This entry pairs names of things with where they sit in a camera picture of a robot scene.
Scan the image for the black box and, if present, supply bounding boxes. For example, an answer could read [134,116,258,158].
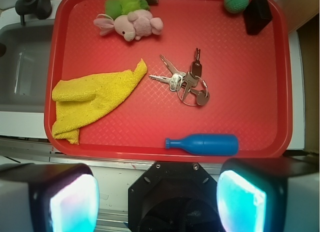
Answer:
[243,0,273,36]

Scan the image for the grey sink basin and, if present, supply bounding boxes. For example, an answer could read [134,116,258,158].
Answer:
[0,19,54,113]

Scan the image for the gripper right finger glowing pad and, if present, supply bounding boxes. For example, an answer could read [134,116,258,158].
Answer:
[216,157,320,232]

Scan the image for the yellow microfiber cloth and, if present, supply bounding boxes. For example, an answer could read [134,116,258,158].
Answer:
[51,60,148,145]

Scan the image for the green plush toy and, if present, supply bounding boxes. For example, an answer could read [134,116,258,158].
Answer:
[104,0,150,20]

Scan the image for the green textured ball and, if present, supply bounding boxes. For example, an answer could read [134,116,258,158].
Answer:
[223,0,249,14]

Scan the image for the bunch of metal keys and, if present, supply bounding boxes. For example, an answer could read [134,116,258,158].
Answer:
[148,48,210,106]

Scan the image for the red plastic tray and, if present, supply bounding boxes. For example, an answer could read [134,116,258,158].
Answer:
[44,0,293,162]

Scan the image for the pink plush toy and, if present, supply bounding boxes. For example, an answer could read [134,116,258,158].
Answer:
[93,9,164,42]

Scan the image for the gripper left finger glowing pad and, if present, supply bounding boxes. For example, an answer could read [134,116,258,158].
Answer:
[0,163,100,232]

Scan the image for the blue plastic bottle toy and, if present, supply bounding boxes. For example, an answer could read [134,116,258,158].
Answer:
[165,133,239,156]

